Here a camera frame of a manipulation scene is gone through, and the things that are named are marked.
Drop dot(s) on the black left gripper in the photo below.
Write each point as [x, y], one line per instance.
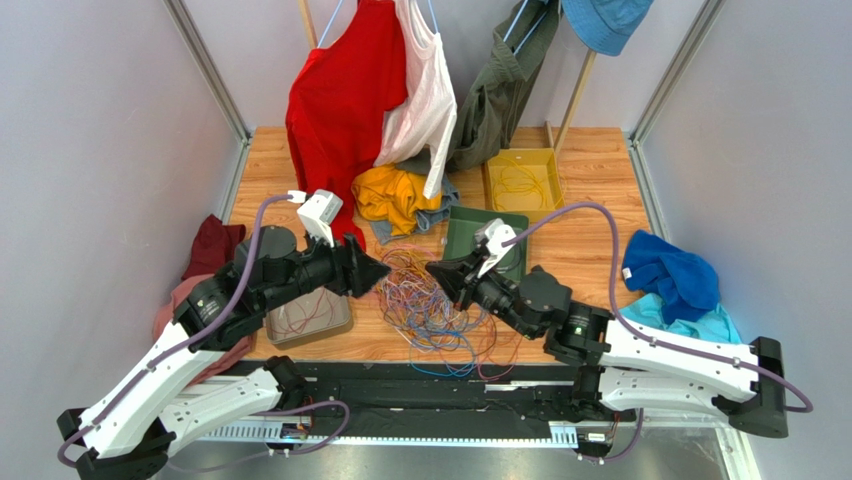
[354, 271]

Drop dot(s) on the grey-blue cloth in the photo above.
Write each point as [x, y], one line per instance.
[426, 219]

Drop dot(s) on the maroon cloth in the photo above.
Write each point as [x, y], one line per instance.
[213, 246]

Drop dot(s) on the turquoise cloth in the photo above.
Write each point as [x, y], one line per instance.
[714, 326]

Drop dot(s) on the dark blue cloth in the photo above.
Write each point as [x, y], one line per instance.
[687, 285]

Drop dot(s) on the light blue bucket hat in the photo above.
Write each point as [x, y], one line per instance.
[605, 26]

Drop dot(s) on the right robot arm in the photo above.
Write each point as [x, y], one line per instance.
[622, 364]

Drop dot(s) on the white hanging tank top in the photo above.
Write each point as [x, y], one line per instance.
[427, 117]

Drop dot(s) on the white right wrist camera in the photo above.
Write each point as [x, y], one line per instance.
[496, 237]

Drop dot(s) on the red hanging shirt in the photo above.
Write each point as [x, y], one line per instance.
[338, 102]

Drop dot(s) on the yellow crumpled garment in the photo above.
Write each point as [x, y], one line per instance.
[388, 193]

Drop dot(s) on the olive green hanging garment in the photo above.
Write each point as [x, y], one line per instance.
[492, 109]

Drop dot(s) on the yellow plastic tray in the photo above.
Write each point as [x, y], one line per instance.
[523, 181]

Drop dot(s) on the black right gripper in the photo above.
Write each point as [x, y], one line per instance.
[467, 278]

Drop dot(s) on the dusty pink cloth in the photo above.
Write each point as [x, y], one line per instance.
[165, 315]

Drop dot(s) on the grey plastic tray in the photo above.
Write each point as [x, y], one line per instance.
[315, 316]

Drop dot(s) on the wooden rack pole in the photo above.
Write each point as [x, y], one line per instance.
[556, 141]

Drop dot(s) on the green plastic tray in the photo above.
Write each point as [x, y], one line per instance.
[465, 221]

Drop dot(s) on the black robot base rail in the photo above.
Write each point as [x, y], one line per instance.
[546, 392]

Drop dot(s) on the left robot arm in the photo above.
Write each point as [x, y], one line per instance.
[133, 431]

